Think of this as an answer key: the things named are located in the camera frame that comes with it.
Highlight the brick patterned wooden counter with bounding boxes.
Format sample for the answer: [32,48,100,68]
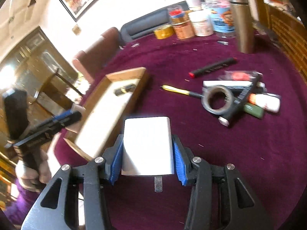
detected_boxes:
[249,0,307,77]

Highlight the copper label jar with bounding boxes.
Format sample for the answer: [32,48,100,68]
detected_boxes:
[171,20,195,40]

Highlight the yellow pen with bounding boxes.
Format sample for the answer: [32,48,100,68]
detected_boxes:
[161,84,205,99]

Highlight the dark wooden chair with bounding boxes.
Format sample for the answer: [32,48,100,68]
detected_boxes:
[34,67,84,104]

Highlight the black marker with red caps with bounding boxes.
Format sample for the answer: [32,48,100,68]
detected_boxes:
[188,57,238,79]

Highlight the clear jar with red contents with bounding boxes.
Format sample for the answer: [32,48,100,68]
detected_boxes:
[167,5,190,24]

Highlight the dark green case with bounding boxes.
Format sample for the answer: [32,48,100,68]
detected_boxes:
[243,103,265,119]

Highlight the white glue tube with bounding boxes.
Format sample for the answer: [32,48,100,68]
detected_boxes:
[247,92,281,113]

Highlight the white flat box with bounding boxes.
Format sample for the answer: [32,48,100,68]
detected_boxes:
[203,80,252,90]

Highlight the yellow tape roll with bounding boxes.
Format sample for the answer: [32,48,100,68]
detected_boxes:
[153,25,173,40]

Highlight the red number candle packet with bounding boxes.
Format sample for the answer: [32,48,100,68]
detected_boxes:
[218,71,262,82]

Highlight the grey tape roll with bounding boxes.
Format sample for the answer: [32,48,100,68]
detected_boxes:
[201,85,237,115]

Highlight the black bar tool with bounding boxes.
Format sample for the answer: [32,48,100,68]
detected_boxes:
[218,74,263,127]

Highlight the grey sofa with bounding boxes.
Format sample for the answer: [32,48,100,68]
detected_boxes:
[120,1,187,43]

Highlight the white power adapter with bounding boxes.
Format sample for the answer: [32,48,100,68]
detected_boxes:
[121,116,175,192]

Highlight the person's left hand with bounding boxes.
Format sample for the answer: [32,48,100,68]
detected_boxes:
[16,149,52,192]

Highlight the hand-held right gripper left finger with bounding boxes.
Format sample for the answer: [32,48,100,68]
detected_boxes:
[21,134,125,230]

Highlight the blue label clear container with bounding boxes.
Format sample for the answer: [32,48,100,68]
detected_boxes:
[208,1,237,33]

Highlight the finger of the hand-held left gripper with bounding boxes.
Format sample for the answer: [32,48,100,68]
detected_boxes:
[51,111,83,135]
[30,111,73,131]

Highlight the cardboard tray box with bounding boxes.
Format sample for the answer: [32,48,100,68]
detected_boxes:
[64,67,150,162]

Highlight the steel thermos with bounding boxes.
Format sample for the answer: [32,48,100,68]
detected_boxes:
[227,0,255,54]

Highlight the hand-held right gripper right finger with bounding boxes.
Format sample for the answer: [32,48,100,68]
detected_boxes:
[171,134,276,230]

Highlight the wooden glass cabinet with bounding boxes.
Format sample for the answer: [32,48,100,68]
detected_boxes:
[0,26,81,106]

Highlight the small black clip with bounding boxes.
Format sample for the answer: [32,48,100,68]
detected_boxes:
[115,84,135,96]

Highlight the purple tablecloth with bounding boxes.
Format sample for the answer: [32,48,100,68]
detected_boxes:
[54,27,307,230]

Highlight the brown upholstered chair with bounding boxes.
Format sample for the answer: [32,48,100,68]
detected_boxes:
[72,27,120,84]

